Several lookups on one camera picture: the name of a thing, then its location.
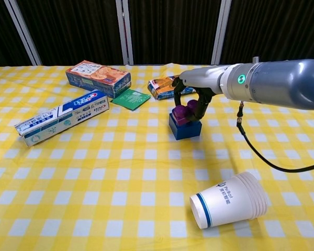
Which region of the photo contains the green foil sachet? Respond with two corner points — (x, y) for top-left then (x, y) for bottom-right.
(111, 88), (151, 111)

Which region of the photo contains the blue building block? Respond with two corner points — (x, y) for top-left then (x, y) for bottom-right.
(169, 112), (203, 141)

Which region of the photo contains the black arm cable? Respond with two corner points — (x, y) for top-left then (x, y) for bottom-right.
(236, 101), (314, 172)

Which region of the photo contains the crumpled orange blue snack box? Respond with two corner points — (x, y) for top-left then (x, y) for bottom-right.
(147, 75), (197, 101)

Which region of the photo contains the grey metal partition post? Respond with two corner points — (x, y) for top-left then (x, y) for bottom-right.
(211, 0), (232, 65)
(115, 0), (134, 66)
(3, 0), (43, 66)

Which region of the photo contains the purple building block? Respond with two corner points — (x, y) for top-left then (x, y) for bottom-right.
(172, 99), (199, 126)

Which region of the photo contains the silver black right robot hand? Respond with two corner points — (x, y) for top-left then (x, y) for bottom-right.
(171, 64), (230, 123)

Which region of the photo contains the orange blue cracker box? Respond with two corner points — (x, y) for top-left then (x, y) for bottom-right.
(65, 60), (132, 99)

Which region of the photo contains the yellow checkered tablecloth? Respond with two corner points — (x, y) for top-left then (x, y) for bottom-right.
(0, 62), (314, 251)

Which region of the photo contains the white paper cup stack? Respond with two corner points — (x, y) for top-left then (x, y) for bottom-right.
(189, 171), (268, 230)

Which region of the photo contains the white blue toothpaste box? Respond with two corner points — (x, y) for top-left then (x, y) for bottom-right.
(14, 89), (110, 147)

